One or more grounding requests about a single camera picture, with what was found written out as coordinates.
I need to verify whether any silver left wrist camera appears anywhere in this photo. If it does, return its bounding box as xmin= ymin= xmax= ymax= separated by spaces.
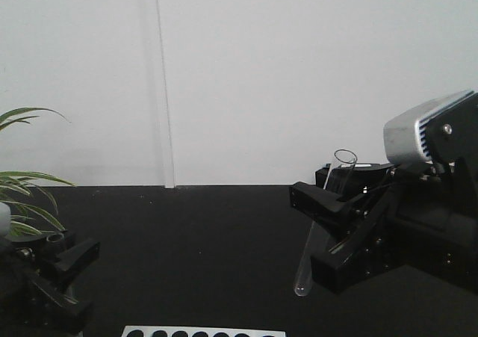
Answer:
xmin=0 ymin=202 xmax=11 ymax=237

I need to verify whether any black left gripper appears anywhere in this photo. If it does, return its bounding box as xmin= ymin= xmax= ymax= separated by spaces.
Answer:
xmin=1 ymin=232 xmax=100 ymax=332

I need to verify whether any clear glass test tube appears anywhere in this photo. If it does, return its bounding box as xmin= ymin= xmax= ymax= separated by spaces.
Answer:
xmin=294 ymin=149 xmax=358 ymax=297
xmin=45 ymin=231 xmax=79 ymax=304

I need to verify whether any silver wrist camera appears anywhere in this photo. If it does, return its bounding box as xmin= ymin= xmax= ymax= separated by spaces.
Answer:
xmin=0 ymin=202 xmax=11 ymax=237
xmin=383 ymin=90 xmax=474 ymax=165

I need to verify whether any green potted plant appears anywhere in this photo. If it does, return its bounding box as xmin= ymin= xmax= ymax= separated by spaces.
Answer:
xmin=0 ymin=107 xmax=77 ymax=238

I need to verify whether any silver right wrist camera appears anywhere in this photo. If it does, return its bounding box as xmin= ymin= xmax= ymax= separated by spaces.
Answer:
xmin=383 ymin=90 xmax=474 ymax=165

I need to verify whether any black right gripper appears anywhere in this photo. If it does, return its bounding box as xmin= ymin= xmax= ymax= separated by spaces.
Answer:
xmin=289 ymin=93 xmax=477 ymax=294

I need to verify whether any white test tube rack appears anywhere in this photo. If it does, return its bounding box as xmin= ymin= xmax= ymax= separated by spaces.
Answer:
xmin=122 ymin=326 xmax=287 ymax=337

